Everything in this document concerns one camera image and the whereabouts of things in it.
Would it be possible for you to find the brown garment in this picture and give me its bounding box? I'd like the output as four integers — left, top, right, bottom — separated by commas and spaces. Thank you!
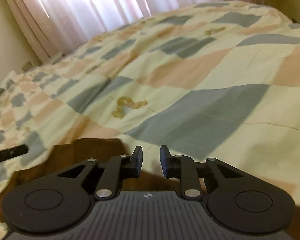
0, 138, 208, 223

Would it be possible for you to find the checkered quilt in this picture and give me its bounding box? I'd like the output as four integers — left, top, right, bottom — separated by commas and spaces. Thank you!
0, 0, 300, 233

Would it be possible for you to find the pink curtain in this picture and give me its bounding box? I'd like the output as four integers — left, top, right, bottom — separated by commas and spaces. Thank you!
7, 0, 264, 62

